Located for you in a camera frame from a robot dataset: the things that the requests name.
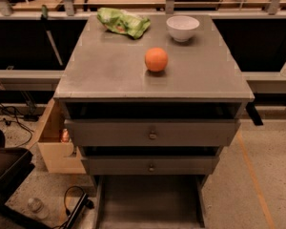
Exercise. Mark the grey bottom drawer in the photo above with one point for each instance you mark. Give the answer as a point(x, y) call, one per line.
point(149, 202)

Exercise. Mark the grey drawer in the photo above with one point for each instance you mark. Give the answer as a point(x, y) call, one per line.
point(87, 132)
point(149, 165)
point(149, 202)

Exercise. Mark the grey metal drawer cabinet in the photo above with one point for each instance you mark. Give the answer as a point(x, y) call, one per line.
point(106, 78)

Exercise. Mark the grey middle drawer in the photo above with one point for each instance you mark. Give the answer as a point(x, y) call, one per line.
point(149, 165)

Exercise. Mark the grey top drawer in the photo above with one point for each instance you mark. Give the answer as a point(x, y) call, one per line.
point(87, 132)

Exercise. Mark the orange fruit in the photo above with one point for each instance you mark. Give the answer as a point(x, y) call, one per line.
point(156, 59)

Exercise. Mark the orange can in box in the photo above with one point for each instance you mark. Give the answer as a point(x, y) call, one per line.
point(64, 136)

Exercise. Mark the white ceramic bowl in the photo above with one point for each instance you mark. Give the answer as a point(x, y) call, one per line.
point(181, 28)

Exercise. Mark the green chip bag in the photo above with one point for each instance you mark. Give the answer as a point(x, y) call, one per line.
point(123, 22)

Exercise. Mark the cardboard box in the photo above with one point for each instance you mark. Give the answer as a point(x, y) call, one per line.
point(59, 158)

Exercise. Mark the clear plastic water bottle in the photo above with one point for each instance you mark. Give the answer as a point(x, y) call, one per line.
point(38, 208)

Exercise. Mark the black office chair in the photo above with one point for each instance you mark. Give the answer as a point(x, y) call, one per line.
point(15, 166)

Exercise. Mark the black power strip with cable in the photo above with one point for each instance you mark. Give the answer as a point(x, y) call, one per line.
point(83, 202)

